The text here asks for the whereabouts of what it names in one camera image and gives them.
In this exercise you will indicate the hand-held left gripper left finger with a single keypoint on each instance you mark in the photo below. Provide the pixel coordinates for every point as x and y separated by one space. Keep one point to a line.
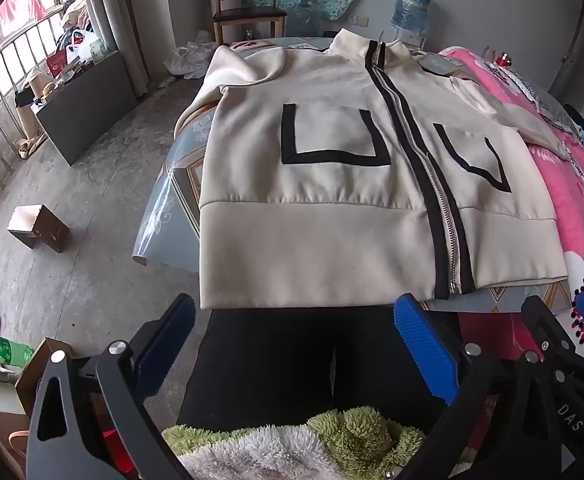
164 345

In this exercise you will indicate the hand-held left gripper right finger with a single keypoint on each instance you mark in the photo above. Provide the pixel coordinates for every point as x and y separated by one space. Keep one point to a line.
424 350

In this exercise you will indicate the cream zip jacket black trim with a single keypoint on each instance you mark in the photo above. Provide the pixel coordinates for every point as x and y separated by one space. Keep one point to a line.
322 220

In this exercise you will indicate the person's black pants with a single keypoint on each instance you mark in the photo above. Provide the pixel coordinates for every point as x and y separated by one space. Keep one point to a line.
272 360

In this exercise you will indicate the pink floral blanket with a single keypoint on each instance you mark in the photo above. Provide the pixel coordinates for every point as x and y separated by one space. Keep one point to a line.
572 200

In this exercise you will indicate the open tan cardboard box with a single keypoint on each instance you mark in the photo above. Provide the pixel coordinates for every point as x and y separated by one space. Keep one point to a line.
39 365

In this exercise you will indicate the blue fruit print tablecloth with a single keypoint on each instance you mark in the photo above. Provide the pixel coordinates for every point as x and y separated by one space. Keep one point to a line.
172 200

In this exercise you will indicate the fluffy green white garment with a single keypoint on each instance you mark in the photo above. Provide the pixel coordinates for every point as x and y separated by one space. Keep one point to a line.
272 450

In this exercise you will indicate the green plastic bottle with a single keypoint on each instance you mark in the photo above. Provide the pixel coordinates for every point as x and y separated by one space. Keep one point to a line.
2 349

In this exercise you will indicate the brown cardboard box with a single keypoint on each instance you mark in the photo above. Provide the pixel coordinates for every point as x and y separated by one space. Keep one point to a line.
47 232

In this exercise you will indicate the silver quilted cover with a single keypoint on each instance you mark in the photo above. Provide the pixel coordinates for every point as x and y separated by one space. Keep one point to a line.
552 105

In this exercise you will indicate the dark grey low cabinet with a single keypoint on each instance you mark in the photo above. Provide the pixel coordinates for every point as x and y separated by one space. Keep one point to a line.
87 105

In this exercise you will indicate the green paper packet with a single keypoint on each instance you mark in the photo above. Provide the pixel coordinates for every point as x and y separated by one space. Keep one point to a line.
437 62

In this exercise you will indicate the crumpled white plastic bag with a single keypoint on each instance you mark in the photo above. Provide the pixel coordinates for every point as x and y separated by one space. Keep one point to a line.
187 57

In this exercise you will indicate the white shopping bag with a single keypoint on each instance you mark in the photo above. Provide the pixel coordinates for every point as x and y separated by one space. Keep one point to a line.
89 47

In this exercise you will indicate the window with metal grille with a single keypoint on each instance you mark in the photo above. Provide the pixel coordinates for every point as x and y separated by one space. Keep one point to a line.
12 55

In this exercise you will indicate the beige curtain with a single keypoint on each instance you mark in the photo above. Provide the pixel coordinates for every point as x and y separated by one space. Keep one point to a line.
122 10

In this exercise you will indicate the wooden chair dark seat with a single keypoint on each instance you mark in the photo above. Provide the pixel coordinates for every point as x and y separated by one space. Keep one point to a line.
247 15

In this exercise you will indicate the clear empty water jug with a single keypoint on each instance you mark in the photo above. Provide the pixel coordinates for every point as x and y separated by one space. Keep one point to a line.
304 20

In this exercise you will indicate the wall socket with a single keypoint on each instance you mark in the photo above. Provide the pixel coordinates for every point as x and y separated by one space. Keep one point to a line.
358 20

